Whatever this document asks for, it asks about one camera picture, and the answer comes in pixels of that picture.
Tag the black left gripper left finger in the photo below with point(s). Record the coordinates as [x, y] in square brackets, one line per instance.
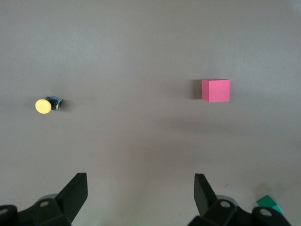
[71, 197]

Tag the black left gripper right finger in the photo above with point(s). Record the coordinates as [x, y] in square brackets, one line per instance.
[205, 200]

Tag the orange capped push button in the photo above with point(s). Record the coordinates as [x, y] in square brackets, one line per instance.
[43, 106]

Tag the green foam cube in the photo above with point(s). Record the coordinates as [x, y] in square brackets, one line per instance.
[268, 201]

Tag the red foam cube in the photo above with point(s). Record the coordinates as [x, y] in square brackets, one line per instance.
[215, 91]

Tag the table cover sheet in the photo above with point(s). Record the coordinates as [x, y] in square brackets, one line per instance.
[141, 70]

